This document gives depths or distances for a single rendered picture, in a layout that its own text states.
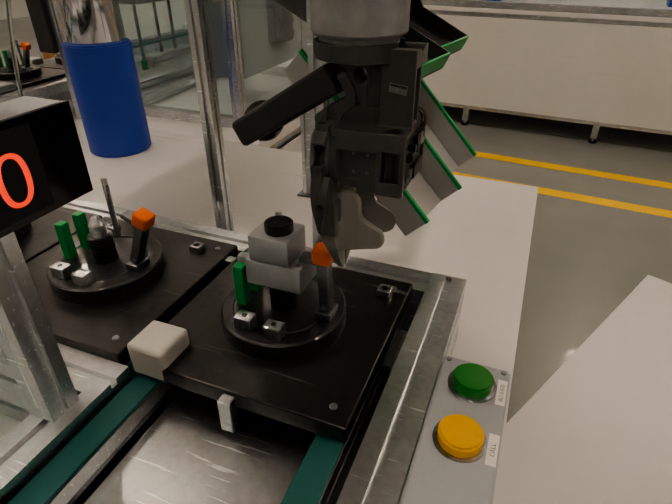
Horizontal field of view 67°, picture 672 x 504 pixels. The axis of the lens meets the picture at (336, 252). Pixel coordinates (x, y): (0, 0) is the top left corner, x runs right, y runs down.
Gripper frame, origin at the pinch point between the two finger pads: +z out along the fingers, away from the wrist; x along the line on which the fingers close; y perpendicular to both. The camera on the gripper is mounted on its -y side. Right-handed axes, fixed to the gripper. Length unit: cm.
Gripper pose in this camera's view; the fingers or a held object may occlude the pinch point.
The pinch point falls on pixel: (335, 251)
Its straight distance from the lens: 50.3
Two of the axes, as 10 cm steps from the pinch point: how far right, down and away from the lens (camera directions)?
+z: 0.1, 8.5, 5.3
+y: 9.3, 1.9, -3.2
